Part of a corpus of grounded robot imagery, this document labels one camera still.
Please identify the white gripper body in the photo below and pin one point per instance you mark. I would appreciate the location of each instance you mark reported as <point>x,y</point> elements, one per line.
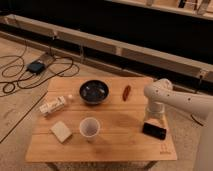
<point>155,114</point>

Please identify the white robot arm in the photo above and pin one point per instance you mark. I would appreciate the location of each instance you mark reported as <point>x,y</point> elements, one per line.
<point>161,91</point>

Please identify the dark ceramic bowl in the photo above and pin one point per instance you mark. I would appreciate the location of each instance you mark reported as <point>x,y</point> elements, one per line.
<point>94,92</point>

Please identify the white ceramic cup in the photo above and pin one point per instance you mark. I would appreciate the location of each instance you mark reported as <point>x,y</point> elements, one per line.
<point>89,128</point>

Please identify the black phone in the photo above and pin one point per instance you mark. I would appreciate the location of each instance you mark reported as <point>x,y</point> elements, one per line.
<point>154,131</point>

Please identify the wooden table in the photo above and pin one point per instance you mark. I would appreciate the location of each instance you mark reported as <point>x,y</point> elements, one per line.
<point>120,138</point>

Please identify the beige sponge block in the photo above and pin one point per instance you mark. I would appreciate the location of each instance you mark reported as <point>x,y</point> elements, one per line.
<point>61,131</point>

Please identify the black power adapter box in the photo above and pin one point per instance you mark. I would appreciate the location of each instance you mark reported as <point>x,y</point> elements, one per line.
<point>36,67</point>

